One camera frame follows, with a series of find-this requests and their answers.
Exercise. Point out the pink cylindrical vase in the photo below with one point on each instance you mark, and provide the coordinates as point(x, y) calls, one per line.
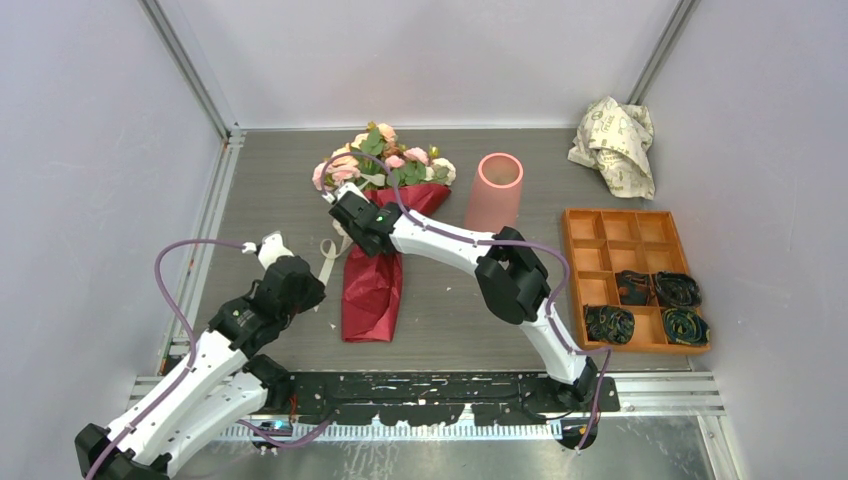
point(496, 193)

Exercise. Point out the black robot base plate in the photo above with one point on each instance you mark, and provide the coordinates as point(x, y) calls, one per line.
point(431, 398)

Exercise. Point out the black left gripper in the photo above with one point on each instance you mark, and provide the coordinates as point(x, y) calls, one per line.
point(315, 293)

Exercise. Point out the dark red wrapping paper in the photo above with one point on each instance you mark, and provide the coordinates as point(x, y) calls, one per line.
point(373, 287)

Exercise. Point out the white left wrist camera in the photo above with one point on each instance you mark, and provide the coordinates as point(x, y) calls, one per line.
point(268, 250)

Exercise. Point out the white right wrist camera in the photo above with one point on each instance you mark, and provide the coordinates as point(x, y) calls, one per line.
point(346, 190)

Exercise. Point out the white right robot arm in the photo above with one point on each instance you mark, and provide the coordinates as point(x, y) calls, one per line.
point(512, 279)

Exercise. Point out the aluminium frame rail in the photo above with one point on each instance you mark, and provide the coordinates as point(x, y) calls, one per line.
point(641, 395)

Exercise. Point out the rolled dark tie, brown pattern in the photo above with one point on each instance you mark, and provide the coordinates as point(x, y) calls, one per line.
point(634, 288)

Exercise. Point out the orange wooden compartment tray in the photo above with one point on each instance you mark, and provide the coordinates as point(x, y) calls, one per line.
point(601, 242)

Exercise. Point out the rolled dark patterned tie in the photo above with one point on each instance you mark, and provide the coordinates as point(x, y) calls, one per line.
point(676, 290)

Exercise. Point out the rolled dark tie, green pattern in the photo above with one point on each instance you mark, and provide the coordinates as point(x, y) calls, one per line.
point(608, 323)

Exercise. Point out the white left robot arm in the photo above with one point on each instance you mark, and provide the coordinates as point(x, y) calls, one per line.
point(225, 380)

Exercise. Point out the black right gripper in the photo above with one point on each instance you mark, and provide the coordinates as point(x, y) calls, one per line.
point(357, 238)

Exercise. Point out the cream printed ribbon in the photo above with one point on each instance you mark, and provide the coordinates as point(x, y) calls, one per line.
point(332, 250)

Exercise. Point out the rolled dark tie, yellow pattern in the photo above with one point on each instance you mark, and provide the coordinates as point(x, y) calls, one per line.
point(685, 327)

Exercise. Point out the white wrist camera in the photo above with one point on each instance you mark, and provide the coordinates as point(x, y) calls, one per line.
point(346, 190)
point(268, 250)

